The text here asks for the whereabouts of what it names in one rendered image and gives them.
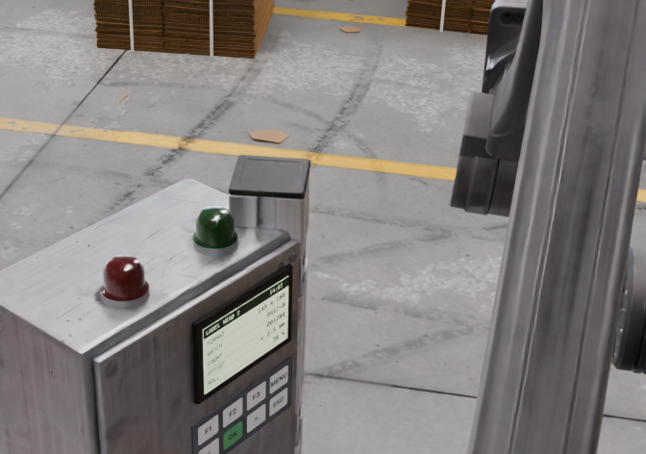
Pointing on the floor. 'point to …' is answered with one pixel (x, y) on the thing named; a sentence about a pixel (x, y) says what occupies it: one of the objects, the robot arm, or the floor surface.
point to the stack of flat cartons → (183, 10)
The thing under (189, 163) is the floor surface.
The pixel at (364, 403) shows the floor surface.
